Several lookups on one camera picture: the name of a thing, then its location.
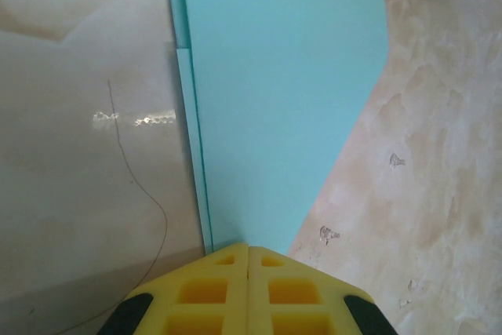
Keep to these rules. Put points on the light blue cloth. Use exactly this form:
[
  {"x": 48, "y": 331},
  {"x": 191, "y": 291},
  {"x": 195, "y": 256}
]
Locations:
[{"x": 274, "y": 76}]

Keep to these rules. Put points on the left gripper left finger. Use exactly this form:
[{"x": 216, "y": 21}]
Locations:
[{"x": 204, "y": 272}]

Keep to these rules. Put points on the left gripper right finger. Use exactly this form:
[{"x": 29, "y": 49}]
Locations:
[{"x": 294, "y": 272}]

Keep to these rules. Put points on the thin dark hair strand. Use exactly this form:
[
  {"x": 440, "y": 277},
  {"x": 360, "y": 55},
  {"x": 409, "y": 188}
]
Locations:
[{"x": 113, "y": 111}]

